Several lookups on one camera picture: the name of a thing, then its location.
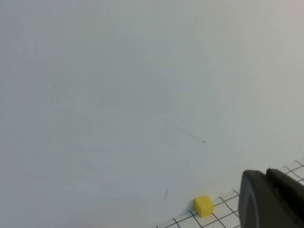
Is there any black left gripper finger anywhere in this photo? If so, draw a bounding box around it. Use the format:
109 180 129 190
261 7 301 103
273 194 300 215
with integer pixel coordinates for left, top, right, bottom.
239 167 304 228

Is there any yellow foam cube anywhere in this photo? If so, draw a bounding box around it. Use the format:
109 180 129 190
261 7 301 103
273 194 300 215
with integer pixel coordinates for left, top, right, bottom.
195 195 215 218

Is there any white black-grid table mat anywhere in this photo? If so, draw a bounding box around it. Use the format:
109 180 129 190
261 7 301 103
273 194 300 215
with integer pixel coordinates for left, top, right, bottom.
155 158 304 228

